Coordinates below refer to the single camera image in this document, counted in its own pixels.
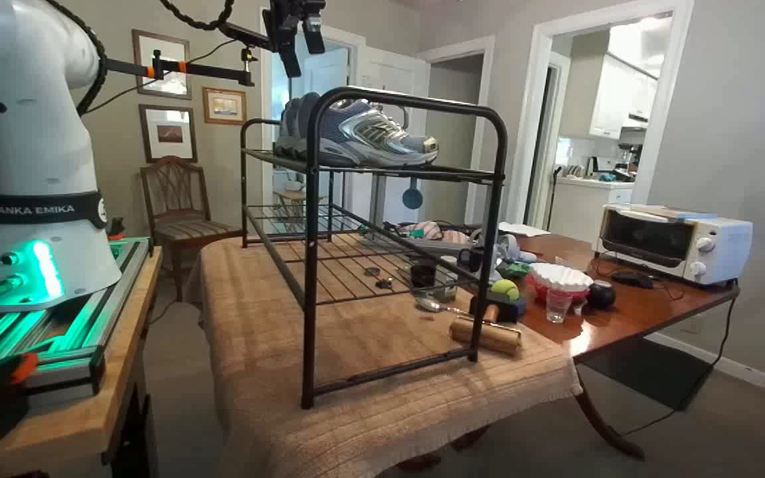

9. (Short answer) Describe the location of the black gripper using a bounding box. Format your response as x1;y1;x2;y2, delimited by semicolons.
260;0;330;81

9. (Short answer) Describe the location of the blue white sneaker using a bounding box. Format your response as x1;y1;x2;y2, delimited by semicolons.
309;93;442;170
272;92;325;162

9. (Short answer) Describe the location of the small framed picture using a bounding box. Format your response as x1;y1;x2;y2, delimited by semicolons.
200;86;250;129

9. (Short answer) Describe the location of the black boom with orange clamps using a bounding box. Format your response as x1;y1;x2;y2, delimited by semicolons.
99;49;258;93

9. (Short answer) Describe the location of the large framed picture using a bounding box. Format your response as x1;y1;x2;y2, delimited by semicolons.
129;28;194;103

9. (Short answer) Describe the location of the dark framed picture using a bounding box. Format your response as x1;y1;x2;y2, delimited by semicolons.
136;102;200;166

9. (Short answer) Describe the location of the blue hanging ladle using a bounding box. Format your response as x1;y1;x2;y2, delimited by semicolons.
398;175;428;212

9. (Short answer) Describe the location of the wooden chair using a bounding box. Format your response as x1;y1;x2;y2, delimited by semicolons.
137;155;244;305

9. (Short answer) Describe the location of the black metal shoe rack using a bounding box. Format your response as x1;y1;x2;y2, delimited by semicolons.
238;86;509;413

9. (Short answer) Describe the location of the colourful plush toy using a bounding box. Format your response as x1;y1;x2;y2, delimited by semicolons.
394;219;476;252

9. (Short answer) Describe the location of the black cup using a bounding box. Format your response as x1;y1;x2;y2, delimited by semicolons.
410;258;438;292

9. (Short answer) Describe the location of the dark green bowl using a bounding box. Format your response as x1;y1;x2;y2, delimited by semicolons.
495;258;531;285

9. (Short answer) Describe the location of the tan woven tablecloth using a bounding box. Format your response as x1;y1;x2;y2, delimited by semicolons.
189;231;585;478

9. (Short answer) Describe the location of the green tennis ball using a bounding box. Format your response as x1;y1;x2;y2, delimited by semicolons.
485;276;524;305

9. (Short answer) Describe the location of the white kitchen cabinet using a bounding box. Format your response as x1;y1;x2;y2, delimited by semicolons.
585;50;662;145

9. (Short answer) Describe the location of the white kitchen counter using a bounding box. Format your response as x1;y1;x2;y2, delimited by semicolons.
548;173;641;244

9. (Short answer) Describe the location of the black blue block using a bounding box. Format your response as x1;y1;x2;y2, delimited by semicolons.
467;292;531;328

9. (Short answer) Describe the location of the wooden roller block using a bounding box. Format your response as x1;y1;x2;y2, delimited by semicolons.
447;316;525;362

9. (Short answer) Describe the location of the white bowl with red rim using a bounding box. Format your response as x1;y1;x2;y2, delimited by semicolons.
524;261;598;312

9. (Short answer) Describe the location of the clear plastic cup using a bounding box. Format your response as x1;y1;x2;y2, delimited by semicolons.
541;285;573;328

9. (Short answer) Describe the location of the black round object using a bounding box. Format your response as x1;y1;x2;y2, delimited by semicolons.
585;280;618;313

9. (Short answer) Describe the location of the black remote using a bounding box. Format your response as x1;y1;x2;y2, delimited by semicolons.
608;267;662;292

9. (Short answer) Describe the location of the white toaster oven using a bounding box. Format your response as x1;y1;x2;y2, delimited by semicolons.
592;202;756;289

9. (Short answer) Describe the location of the dark wooden dining table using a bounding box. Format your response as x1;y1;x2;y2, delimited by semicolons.
398;231;744;473

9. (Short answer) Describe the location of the wooden workbench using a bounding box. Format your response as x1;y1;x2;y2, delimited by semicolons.
0;244;168;478

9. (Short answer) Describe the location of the black camera on boom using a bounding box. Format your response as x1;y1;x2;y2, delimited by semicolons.
216;20;272;53

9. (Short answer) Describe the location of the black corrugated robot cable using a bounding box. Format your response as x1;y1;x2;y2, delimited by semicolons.
42;0;238;121

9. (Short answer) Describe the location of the green lit aluminium base frame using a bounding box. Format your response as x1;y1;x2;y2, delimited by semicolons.
0;234;152;400

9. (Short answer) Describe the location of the black toaster power cable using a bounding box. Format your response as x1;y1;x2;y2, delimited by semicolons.
618;289;744;442

